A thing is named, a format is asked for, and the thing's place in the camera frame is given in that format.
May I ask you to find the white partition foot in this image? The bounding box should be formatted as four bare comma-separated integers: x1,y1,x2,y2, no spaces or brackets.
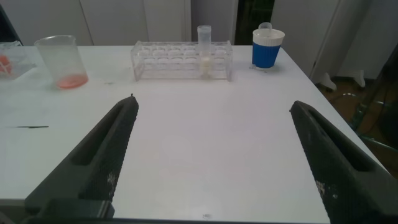
338,68,366,88
316,72,338,91

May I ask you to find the test tube with pale yellow pigment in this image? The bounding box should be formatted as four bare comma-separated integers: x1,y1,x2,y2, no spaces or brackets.
197,25,213,78

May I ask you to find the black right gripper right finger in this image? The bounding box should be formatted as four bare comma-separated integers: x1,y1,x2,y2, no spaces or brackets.
290,100,398,224

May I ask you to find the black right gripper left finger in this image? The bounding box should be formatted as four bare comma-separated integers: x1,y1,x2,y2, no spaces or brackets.
24,95,139,215

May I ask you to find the clear plastic beaker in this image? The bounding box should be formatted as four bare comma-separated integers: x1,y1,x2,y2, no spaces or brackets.
34,34,90,90

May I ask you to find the clear acrylic test tube rack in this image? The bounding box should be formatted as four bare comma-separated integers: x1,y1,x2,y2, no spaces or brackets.
130,40,233,82
0,40,37,80

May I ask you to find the narrow white partition panel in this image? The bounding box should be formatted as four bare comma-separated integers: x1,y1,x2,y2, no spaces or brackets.
191,0,239,45

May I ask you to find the blue white paper cup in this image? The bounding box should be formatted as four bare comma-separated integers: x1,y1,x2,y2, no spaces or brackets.
251,27,285,69

